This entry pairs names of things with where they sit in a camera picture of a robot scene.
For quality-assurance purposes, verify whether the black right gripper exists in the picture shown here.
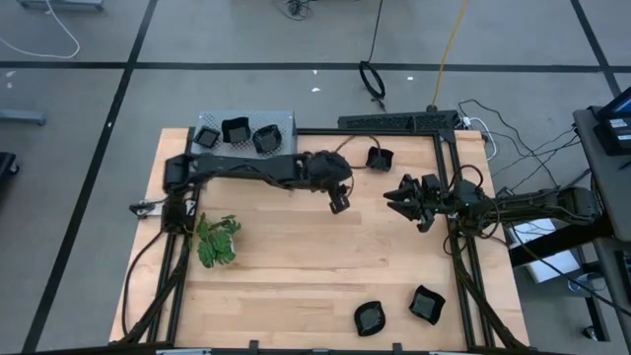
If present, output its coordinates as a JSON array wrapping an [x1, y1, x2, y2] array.
[[383, 173, 454, 234]]

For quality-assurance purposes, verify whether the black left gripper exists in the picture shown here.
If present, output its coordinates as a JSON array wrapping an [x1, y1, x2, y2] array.
[[305, 150, 354, 215]]

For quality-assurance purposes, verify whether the small black square plate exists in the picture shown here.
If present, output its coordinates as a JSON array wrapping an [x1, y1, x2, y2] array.
[[192, 125, 222, 150]]

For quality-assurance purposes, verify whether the grey perforated metal shelf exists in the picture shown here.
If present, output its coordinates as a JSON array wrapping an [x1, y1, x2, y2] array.
[[189, 109, 300, 162]]

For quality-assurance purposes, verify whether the black perforated metal box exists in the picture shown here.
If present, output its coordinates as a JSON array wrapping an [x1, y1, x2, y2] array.
[[337, 109, 462, 133]]

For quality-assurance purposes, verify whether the green plant in white pot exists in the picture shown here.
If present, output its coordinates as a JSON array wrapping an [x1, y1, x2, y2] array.
[[195, 212, 245, 270]]

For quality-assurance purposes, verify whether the white box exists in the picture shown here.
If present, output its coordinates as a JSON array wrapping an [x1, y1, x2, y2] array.
[[510, 218, 583, 284]]

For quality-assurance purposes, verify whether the grey desk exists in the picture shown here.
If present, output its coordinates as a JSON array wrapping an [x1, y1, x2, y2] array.
[[507, 105, 631, 355]]

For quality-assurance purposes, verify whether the black electronic device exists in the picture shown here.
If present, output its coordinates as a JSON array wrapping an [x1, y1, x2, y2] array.
[[593, 86, 631, 157]]

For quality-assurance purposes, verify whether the grey desk foot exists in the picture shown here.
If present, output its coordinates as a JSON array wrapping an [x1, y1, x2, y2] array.
[[0, 109, 48, 126]]

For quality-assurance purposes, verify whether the grey furniture base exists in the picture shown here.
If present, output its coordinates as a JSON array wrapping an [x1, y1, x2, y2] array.
[[18, 0, 105, 12]]

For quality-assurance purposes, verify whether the white power cable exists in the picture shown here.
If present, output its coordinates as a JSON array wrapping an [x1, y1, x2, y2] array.
[[461, 115, 498, 163]]

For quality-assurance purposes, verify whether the black cable with coil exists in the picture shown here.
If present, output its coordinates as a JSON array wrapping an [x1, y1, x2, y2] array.
[[358, 0, 387, 111]]

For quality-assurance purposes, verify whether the yellow cable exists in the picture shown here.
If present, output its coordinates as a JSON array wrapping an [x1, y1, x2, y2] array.
[[431, 0, 469, 110]]

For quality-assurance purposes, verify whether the thin black floor cable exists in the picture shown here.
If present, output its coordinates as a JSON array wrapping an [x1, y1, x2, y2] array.
[[456, 98, 593, 194]]

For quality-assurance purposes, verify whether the black cable bundle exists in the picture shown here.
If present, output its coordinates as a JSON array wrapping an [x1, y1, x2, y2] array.
[[283, 0, 313, 22]]

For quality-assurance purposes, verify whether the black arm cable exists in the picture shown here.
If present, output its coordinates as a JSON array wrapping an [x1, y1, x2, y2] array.
[[120, 229, 167, 339]]

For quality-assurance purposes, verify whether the white floor cable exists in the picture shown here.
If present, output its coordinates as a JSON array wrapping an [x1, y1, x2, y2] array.
[[0, 0, 82, 60]]

